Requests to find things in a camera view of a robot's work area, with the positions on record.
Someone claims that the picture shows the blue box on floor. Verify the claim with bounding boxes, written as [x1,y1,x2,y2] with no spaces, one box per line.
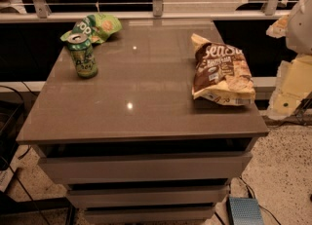
[226,197,264,225]

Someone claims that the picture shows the grey drawer cabinet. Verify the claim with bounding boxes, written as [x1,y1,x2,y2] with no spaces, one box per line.
[18,19,267,224]

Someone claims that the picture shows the black floor cable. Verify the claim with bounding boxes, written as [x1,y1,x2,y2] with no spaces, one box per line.
[238,176,282,225]

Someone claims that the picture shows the green soda can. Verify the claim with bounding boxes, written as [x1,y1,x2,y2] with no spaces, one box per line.
[67,33,98,78]

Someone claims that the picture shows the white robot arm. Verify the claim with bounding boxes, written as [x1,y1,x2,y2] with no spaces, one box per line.
[286,0,312,55]

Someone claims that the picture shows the brown chip bag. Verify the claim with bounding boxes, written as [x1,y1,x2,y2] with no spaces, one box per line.
[191,33,255,106]

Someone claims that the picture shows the green chip bag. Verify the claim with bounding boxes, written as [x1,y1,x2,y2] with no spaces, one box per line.
[60,14,122,44]

